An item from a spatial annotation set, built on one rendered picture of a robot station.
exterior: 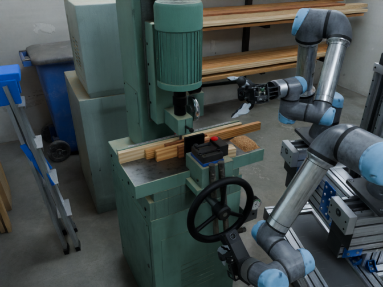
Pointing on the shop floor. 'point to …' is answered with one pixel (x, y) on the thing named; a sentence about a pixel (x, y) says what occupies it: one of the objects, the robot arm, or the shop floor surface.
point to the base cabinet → (170, 243)
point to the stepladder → (36, 155)
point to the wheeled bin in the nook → (54, 94)
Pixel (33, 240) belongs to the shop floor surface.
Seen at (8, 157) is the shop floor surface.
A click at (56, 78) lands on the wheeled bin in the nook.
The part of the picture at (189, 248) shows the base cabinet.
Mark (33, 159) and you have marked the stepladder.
